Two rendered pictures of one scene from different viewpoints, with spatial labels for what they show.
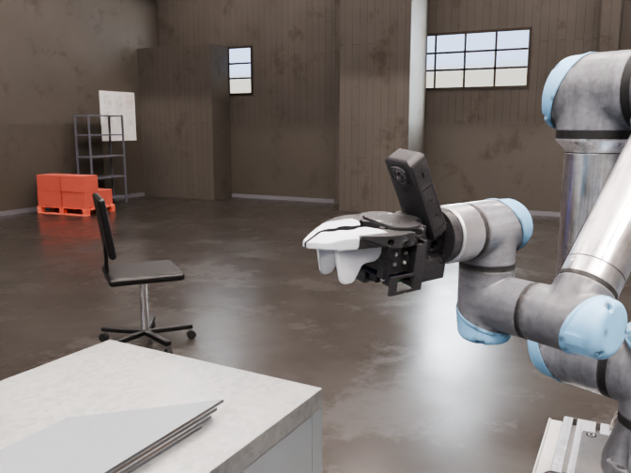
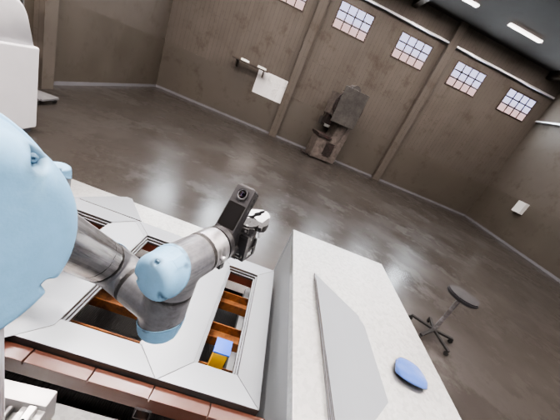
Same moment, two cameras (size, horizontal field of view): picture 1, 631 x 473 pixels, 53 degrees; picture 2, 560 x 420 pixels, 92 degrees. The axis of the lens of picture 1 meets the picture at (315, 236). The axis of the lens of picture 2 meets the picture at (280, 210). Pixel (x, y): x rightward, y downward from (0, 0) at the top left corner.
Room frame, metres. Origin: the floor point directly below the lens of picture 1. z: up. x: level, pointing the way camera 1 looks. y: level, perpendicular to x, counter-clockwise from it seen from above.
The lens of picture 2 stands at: (1.20, -0.35, 1.74)
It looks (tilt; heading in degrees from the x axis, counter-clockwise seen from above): 22 degrees down; 144
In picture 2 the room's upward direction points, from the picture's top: 24 degrees clockwise
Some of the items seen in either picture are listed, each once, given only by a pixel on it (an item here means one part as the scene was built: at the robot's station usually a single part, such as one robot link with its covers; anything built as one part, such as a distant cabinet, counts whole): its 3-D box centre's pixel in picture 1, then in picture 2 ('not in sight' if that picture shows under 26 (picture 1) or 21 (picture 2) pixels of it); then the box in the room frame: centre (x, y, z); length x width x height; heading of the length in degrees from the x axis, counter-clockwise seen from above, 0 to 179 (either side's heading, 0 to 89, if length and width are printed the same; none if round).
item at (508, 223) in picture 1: (488, 230); (177, 266); (0.85, -0.24, 1.43); 0.11 x 0.08 x 0.09; 127
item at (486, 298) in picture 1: (495, 302); (157, 302); (0.83, -0.24, 1.33); 0.11 x 0.08 x 0.11; 37
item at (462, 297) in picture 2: not in sight; (447, 316); (0.33, 2.97, 0.31); 0.53 x 0.50 x 0.63; 147
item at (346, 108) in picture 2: not in sight; (332, 122); (-7.05, 6.24, 1.40); 1.44 x 1.28 x 2.80; 63
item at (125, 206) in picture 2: not in sight; (112, 203); (-0.46, -0.29, 0.77); 0.45 x 0.20 x 0.04; 61
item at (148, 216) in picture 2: not in sight; (136, 217); (-0.39, -0.16, 0.73); 1.20 x 0.26 x 0.03; 61
